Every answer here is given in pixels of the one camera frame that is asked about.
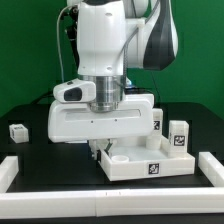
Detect black cables at base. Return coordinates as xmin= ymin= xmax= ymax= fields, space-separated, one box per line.
xmin=30 ymin=89 xmax=58 ymax=106

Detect white U-shaped fence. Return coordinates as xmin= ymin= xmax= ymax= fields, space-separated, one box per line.
xmin=0 ymin=152 xmax=224 ymax=219

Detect black camera on mount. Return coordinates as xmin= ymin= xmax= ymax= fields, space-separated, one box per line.
xmin=64 ymin=5 xmax=80 ymax=66

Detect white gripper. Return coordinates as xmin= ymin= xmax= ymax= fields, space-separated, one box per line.
xmin=48 ymin=94 xmax=154 ymax=161

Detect white square table top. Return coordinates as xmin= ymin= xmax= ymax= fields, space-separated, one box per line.
xmin=97 ymin=137 xmax=195 ymax=181

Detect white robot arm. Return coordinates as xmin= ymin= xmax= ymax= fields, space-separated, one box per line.
xmin=48 ymin=0 xmax=178 ymax=143

